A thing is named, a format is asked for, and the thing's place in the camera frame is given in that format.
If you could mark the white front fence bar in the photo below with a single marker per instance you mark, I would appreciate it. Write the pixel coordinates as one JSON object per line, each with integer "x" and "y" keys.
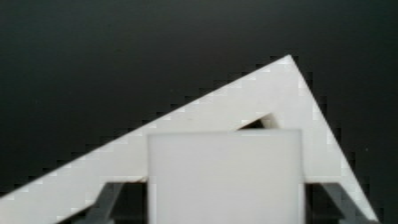
{"x": 57, "y": 195}

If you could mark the white right fence bar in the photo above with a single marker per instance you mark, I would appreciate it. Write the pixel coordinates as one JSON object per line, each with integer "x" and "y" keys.
{"x": 327, "y": 169}

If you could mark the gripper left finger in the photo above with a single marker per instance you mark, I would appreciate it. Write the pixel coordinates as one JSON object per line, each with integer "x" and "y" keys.
{"x": 119, "y": 207}

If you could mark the white fence bar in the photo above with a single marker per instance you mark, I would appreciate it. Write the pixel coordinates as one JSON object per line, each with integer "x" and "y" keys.
{"x": 57, "y": 195}
{"x": 327, "y": 169}

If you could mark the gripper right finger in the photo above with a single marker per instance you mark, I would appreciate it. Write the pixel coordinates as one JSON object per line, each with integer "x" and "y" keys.
{"x": 331, "y": 203}

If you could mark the white stool leg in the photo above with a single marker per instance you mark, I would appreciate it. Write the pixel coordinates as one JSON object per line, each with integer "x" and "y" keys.
{"x": 226, "y": 178}

